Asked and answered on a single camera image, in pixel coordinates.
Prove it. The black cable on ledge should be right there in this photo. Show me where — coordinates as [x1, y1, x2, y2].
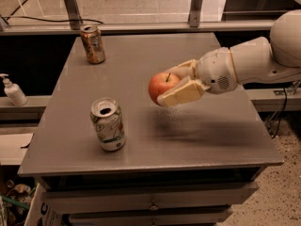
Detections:
[0, 14, 104, 25]

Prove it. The grey drawer cabinet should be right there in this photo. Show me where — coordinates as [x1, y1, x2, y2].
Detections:
[17, 32, 285, 226]

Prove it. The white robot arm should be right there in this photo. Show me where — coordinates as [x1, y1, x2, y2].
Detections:
[156, 9, 301, 107]

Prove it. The red apple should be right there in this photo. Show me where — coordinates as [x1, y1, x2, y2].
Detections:
[149, 73, 180, 104]

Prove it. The lower drawer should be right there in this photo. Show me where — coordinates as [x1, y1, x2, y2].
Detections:
[69, 206, 232, 226]

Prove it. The metal window rail frame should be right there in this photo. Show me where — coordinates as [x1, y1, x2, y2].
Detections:
[0, 0, 301, 36]

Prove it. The white green 7up can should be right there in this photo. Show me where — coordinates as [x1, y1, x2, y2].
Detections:
[90, 98, 125, 152]

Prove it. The brown gold soda can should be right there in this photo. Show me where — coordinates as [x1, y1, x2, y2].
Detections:
[80, 25, 105, 64]

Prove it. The top drawer with knob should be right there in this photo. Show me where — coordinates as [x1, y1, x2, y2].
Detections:
[42, 182, 259, 214]

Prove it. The cardboard box with print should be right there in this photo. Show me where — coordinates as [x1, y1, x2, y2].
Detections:
[24, 184, 62, 226]

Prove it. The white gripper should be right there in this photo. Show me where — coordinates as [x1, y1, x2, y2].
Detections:
[157, 47, 238, 107]

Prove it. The clutter bag on floor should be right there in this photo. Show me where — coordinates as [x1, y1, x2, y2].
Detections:
[0, 180, 34, 226]

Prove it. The white pump bottle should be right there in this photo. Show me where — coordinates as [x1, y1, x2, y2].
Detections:
[0, 73, 27, 106]

